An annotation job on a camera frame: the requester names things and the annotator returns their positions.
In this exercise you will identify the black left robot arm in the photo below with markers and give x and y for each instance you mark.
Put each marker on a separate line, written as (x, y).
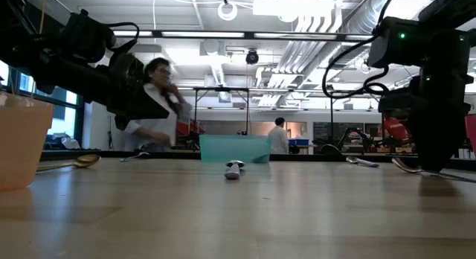
(37, 65)

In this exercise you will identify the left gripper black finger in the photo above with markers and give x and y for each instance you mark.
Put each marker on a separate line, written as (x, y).
(145, 110)

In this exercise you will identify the red background equipment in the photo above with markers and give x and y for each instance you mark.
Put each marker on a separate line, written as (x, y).
(193, 128)

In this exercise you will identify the black table clamp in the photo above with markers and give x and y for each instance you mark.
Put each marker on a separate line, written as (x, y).
(332, 150)

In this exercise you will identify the background black robot arm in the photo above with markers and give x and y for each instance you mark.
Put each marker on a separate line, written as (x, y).
(347, 134)

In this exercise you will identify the black overhead camera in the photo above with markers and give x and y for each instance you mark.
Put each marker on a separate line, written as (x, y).
(252, 57)

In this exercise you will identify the blue background table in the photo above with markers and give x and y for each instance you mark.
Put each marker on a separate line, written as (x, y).
(299, 142)

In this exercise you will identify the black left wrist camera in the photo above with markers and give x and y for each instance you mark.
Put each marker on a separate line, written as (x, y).
(87, 37)

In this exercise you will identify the teal plastic bin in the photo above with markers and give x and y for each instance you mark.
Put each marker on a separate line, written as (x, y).
(234, 149)

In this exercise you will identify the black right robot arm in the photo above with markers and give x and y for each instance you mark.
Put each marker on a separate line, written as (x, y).
(439, 47)

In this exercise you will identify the orange plastic cup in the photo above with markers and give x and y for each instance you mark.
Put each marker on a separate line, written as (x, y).
(22, 140)

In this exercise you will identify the dark framed window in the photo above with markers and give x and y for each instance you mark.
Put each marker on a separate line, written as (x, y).
(80, 121)

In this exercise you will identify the black overhead frame bar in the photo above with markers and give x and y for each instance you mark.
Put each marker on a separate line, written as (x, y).
(249, 35)

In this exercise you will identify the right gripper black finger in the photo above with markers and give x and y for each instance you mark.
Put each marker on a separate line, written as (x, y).
(435, 147)

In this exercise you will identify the gold metal spoon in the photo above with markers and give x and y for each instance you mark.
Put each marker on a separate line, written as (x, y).
(87, 160)

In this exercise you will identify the black aluminium table frame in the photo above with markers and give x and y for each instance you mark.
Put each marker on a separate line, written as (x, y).
(175, 155)

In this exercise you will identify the black background rig frame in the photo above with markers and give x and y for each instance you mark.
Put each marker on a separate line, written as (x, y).
(331, 117)
(196, 110)

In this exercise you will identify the silver ventilation duct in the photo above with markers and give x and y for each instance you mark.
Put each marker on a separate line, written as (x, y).
(368, 13)

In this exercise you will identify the person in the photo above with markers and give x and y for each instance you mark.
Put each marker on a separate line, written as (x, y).
(396, 130)
(278, 140)
(156, 138)

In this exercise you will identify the iridescent rainbow metal spoon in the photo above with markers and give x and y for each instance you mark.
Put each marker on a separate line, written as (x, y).
(134, 157)
(405, 166)
(362, 162)

